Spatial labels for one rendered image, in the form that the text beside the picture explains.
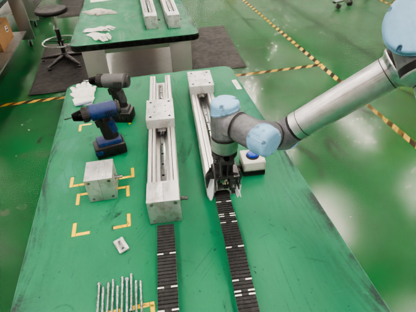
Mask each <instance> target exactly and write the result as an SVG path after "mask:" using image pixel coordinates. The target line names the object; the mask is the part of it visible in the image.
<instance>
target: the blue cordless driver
mask: <svg viewBox="0 0 416 312"><path fill-rule="evenodd" d="M120 113H121V108H120V105H119V101H118V100H116V99H115V100H114V101H113V100H108V101H105V102H100V103H95V104H91V105H88V107H86V106H83V107H81V108H80V109H79V110H77V111H75V112H73V113H71V116H72V117H69V118H65V119H64V120H67V119H72V120H73V121H84V122H85V123H87V122H90V120H92V121H94V122H95V124H96V126H97V128H100V130H101V132H102V136H98V137H96V140H95V141H93V147H94V150H95V154H96V156H97V158H98V159H99V160H101V159H104V158H108V157H112V156H115V155H119V154H123V153H126V152H127V151H128V150H127V147H126V143H125V140H124V138H123V135H122V134H119V132H118V127H117V125H116V123H115V121H114V119H113V117H112V116H117V114H119V115H120Z"/></svg>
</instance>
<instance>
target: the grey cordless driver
mask: <svg viewBox="0 0 416 312"><path fill-rule="evenodd" d="M84 82H89V84H91V85H96V86H97V87H98V88H108V89H107V90H108V93H109V94H110V95H111V96H112V99H113V101H114V100H115V99H116V100H118V101H119V105H120V108H121V113H120V115H119V114H117V116H112V117H113V119H114V121H115V122H116V123H131V122H132V121H133V119H134V117H135V110H134V107H133V106H131V104H130V103H127V98H126V94H125V92H124V89H122V88H129V86H130V85H131V79H130V76H129V75H128V74H97V75H96V76H93V77H89V79H88V80H84Z"/></svg>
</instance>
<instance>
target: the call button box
mask: <svg viewBox="0 0 416 312"><path fill-rule="evenodd" d="M248 151H249V150H241V151H240V159H239V165H238V168H239V169H240V170H242V174H243V176H253V175H263V174H265V169H266V161H265V158H264V157H262V156H260V155H258V157H256V158H249V157H248V156H247V152H248Z"/></svg>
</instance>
